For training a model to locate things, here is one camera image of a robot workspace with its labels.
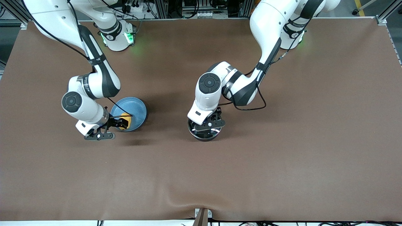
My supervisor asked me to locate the yellow potato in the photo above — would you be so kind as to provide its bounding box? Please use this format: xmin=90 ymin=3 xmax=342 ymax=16
xmin=119 ymin=113 xmax=133 ymax=130

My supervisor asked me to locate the glass lid with blue knob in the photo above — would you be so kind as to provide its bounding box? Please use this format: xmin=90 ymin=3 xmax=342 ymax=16
xmin=188 ymin=119 xmax=222 ymax=140

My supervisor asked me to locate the blue round plate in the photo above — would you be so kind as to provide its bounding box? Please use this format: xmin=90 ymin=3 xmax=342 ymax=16
xmin=110 ymin=97 xmax=148 ymax=132

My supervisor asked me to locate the brown table mat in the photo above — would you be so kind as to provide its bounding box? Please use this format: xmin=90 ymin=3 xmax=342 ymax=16
xmin=0 ymin=17 xmax=402 ymax=222

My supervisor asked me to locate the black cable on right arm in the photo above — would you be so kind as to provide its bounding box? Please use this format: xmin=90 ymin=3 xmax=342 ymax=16
xmin=28 ymin=0 xmax=134 ymax=118

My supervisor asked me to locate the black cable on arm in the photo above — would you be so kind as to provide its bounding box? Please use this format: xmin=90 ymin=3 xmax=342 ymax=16
xmin=28 ymin=0 xmax=134 ymax=118
xmin=219 ymin=0 xmax=314 ymax=111

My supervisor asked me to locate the black pot with blue handle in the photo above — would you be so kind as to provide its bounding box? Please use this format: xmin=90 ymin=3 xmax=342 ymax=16
xmin=187 ymin=118 xmax=223 ymax=142

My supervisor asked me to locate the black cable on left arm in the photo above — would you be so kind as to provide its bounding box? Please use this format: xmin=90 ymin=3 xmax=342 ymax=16
xmin=219 ymin=0 xmax=314 ymax=111

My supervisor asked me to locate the metal table edge bracket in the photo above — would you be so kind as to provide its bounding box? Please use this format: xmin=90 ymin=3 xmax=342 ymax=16
xmin=194 ymin=208 xmax=213 ymax=226

